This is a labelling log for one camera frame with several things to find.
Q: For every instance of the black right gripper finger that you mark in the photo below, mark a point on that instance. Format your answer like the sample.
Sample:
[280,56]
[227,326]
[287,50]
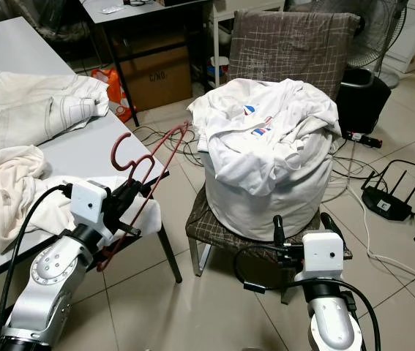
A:
[277,228]
[328,221]

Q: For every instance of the red plastic hanger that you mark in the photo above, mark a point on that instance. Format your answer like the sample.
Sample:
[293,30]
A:
[124,151]

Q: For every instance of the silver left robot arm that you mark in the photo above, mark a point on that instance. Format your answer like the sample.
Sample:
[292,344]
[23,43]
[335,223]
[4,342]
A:
[46,281]

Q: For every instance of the black wifi router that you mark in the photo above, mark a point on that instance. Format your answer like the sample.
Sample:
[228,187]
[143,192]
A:
[390,203]

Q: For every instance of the orange plastic bag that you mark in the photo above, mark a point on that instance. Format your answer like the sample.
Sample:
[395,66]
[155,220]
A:
[110,80]

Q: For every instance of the small brown cardboard box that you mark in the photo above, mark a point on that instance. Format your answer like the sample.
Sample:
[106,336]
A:
[156,77]

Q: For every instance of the cream trousers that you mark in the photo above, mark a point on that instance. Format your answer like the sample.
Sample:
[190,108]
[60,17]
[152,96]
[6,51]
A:
[31,110]

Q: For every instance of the brown plaid cushion chair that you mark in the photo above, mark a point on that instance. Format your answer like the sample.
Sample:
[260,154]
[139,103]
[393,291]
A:
[295,47]

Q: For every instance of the grey folding table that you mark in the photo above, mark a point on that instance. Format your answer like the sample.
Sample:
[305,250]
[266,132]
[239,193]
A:
[9,51]

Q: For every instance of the grey black desk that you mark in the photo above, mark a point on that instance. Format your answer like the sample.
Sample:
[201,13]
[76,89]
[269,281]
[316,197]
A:
[148,7]

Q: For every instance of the black standing fan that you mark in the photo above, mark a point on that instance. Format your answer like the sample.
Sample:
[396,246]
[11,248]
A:
[383,29]

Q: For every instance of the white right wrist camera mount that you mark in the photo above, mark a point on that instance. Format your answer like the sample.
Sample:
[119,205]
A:
[323,254]

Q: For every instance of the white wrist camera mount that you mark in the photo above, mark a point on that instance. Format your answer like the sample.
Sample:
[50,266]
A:
[90,203]
[323,254]

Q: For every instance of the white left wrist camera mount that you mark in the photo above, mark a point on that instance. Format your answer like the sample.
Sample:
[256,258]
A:
[90,203]

